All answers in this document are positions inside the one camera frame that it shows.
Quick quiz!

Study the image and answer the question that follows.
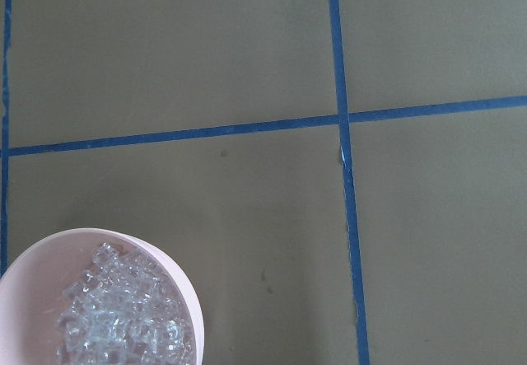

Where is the pile of ice cubes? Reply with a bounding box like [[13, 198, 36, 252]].
[[55, 242, 198, 364]]

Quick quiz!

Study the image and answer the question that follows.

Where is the pink bowl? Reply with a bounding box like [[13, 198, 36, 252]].
[[1, 227, 205, 364]]

